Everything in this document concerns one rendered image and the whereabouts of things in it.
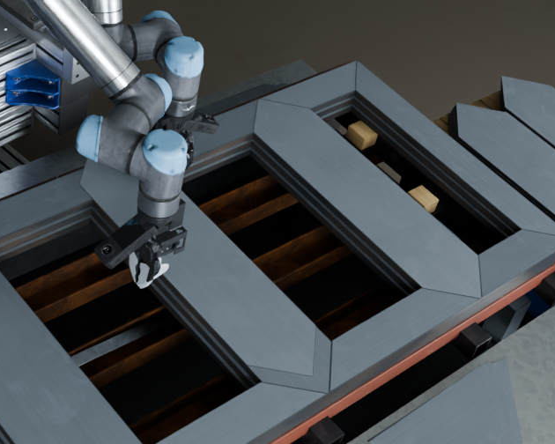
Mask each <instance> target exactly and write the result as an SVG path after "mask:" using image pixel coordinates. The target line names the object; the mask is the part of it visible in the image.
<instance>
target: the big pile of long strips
mask: <svg viewBox="0 0 555 444"><path fill-rule="evenodd" d="M500 83H501V85H500V86H501V89H500V90H501V93H500V94H499V98H500V106H501V111H497V110H492V109H488V108H483V107H474V106H470V105H465V104H461V103H456V104H455V106H454V107H453V109H452V112H449V113H448V134H449V135H450V136H451V137H452V138H453V139H454V140H455V141H456V142H457V143H459V144H460V145H461V146H462V147H464V148H465V149H466V150H467V151H469V152H470V153H471V154H472V155H474V156H475V157H476V158H477V159H479V160H480V161H481V162H482V163H484V164H485V165H486V166H487V167H489V168H490V169H491V170H492V171H493V172H494V173H495V174H497V175H498V176H499V177H500V178H502V179H503V180H504V181H505V182H507V183H508V184H509V185H510V186H512V187H513V188H514V189H515V190H517V191H518V192H519V193H520V194H522V195H523V196H524V197H525V198H527V199H528V200H529V201H530V202H532V203H533V204H534V205H535V206H536V207H537V208H538V209H539V210H541V211H542V212H543V213H544V214H546V215H547V216H548V217H549V218H551V219H552V220H553V221H554V222H555V88H553V87H552V86H551V85H545V84H540V83H536V82H531V81H526V80H521V79H517V78H509V77H504V76H501V82H500Z"/></svg>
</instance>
